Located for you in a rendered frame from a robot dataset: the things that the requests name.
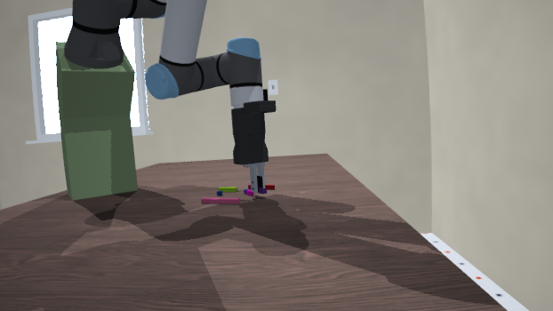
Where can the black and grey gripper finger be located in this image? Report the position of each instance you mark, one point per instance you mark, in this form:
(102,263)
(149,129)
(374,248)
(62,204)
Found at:
(254,178)
(261,177)

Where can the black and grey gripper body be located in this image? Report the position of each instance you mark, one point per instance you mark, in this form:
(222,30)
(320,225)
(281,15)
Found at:
(248,123)

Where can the pink rod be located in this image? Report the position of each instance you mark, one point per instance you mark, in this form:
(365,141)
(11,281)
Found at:
(220,200)

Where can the lime green rod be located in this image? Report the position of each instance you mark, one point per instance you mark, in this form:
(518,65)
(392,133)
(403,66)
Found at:
(227,189)

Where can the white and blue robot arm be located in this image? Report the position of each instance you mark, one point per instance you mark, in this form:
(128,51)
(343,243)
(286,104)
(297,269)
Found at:
(94,42)

